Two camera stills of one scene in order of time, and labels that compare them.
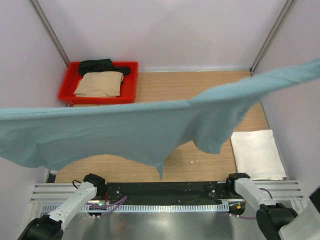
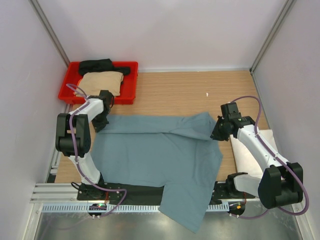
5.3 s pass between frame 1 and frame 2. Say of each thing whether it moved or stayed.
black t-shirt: stayed
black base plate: stayed
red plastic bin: stayed
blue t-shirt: moved
